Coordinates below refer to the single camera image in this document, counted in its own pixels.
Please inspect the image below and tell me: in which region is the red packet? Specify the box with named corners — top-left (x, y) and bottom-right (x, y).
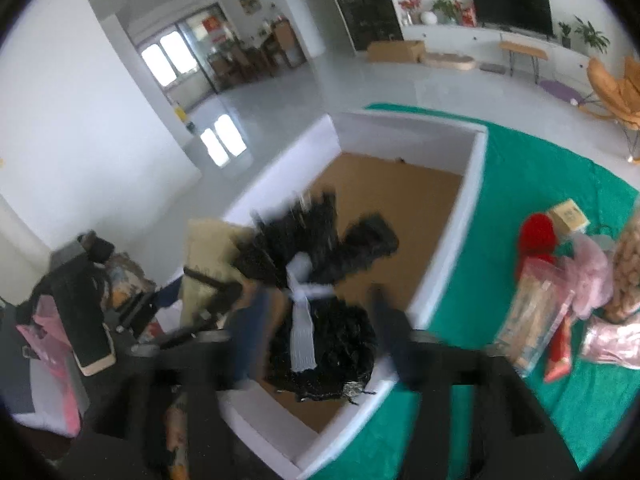
top-left (544, 312), bottom-right (573, 383)

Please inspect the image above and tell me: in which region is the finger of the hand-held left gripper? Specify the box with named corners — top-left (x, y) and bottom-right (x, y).
top-left (182, 266), bottom-right (246, 312)

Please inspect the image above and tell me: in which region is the pink bath pouf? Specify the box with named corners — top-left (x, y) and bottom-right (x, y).
top-left (560, 234), bottom-right (615, 321)

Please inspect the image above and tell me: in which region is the black fluffy duster white ribbon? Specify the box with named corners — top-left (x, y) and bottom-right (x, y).
top-left (235, 187), bottom-right (401, 403)

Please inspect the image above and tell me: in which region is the cardboard box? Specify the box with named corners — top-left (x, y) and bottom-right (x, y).
top-left (366, 40), bottom-right (427, 63)

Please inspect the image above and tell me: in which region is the black television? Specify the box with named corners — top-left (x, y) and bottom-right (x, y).
top-left (467, 0), bottom-right (555, 37)

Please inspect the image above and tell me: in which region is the large leafy potted plant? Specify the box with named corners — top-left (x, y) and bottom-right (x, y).
top-left (574, 16), bottom-right (611, 56)

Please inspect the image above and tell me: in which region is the black cabinet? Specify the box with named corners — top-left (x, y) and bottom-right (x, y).
top-left (318, 0), bottom-right (405, 52)

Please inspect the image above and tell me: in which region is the white television cabinet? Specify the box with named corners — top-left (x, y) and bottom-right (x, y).
top-left (402, 22), bottom-right (596, 86)

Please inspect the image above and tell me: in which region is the yellow bottle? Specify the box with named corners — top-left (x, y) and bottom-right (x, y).
top-left (172, 104), bottom-right (195, 133)

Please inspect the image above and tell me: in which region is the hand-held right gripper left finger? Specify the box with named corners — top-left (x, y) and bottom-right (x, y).
top-left (60, 287), bottom-right (274, 480)

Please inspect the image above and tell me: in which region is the pink bag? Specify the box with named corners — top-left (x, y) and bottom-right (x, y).
top-left (15, 295), bottom-right (83, 436)

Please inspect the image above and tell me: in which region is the purple round mat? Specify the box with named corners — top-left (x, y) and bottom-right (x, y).
top-left (540, 79), bottom-right (583, 103)

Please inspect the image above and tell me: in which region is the tan tissue pack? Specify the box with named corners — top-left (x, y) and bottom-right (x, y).
top-left (546, 199), bottom-right (590, 238)

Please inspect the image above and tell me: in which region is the clear plastic packet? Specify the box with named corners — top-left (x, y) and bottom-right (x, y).
top-left (492, 260), bottom-right (576, 378)

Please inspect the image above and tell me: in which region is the wooden dining furniture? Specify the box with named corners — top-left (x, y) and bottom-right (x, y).
top-left (207, 17), bottom-right (307, 86)

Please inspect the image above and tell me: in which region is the green tablecloth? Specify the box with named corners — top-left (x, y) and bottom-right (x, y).
top-left (315, 102), bottom-right (640, 480)

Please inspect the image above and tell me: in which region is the red yarn ball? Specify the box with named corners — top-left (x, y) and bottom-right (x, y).
top-left (516, 212), bottom-right (558, 281)

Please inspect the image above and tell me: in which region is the tan butterfly chair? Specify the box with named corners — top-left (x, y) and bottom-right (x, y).
top-left (575, 56), bottom-right (640, 163)

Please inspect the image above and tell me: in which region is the beige cloth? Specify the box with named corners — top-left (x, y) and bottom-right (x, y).
top-left (179, 217), bottom-right (256, 331)

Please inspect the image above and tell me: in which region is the green potted plant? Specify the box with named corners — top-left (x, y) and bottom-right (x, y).
top-left (431, 0), bottom-right (463, 25)

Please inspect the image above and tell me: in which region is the clear jar of biscuit sticks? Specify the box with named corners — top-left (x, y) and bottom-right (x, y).
top-left (602, 207), bottom-right (640, 323)

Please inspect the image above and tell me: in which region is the white board barrier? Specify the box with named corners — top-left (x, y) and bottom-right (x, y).
top-left (220, 110), bottom-right (488, 480)

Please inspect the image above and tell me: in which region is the beige oval scratcher board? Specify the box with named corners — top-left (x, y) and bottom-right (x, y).
top-left (425, 52), bottom-right (476, 72)

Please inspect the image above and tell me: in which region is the red flower plant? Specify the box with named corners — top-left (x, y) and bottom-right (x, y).
top-left (398, 0), bottom-right (425, 26)

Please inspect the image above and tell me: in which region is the wooden bench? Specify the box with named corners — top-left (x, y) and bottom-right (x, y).
top-left (500, 40), bottom-right (548, 83)

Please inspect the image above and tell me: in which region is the pink face mask packet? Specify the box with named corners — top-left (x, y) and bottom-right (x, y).
top-left (580, 317), bottom-right (640, 366)

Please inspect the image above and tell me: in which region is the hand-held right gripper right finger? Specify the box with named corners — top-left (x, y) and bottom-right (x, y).
top-left (367, 285), bottom-right (586, 480)

